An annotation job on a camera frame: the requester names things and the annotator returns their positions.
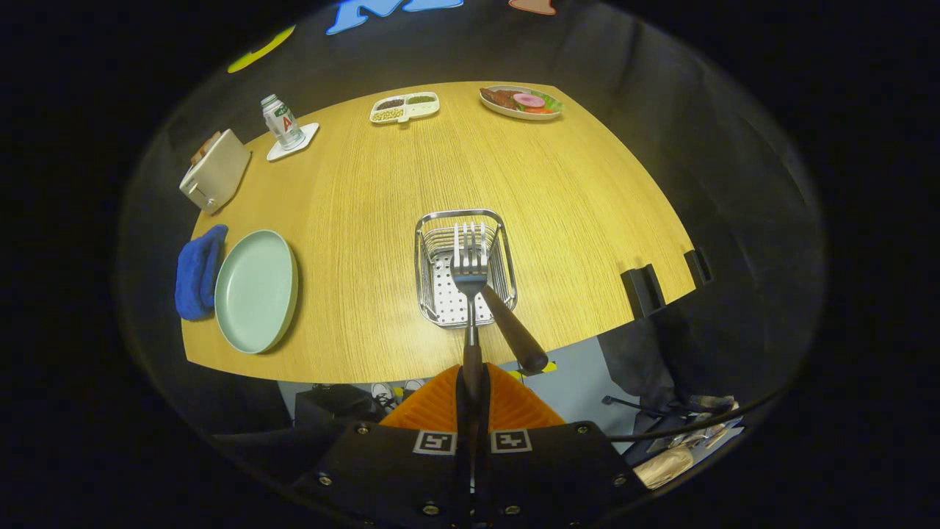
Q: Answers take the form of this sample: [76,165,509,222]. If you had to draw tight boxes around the white square coaster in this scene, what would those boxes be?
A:
[266,122,320,162]

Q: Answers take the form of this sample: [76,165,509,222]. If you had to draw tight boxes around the small plastic drink bottle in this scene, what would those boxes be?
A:
[261,93,306,151]

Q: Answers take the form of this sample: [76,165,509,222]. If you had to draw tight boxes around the white divided bean dish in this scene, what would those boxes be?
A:
[369,91,441,125]

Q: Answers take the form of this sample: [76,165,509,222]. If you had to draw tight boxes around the white plate of food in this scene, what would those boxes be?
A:
[479,85,564,121]

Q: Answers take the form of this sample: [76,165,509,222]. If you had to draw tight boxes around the shiny crumpled bag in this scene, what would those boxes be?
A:
[632,395,746,490]

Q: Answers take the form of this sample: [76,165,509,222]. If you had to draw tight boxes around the wooden-handled metal fork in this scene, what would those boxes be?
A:
[451,222,490,403]

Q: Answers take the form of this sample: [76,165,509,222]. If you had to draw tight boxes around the black cable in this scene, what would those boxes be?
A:
[606,409,744,443]

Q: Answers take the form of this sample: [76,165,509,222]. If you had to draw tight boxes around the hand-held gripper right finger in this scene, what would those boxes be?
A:
[470,364,651,528]

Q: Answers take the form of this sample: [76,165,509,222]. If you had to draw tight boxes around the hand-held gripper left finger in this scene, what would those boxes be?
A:
[294,364,471,526]

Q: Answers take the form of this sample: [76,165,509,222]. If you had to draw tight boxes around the cream toaster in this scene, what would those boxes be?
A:
[179,129,252,215]

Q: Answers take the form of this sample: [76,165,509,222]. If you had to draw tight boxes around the black table clamp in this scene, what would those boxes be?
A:
[683,248,715,287]
[621,264,668,319]

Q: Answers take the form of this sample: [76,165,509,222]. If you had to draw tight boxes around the metal wire basket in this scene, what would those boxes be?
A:
[414,209,518,328]

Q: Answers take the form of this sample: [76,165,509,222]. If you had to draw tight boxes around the wooden-handled metal spoon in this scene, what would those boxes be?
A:
[481,283,549,373]

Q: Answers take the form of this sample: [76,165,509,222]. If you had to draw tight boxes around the pale green plate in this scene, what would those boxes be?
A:
[214,229,300,355]

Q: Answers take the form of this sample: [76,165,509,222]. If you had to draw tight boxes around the blue cloth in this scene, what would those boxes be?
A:
[174,224,229,322]

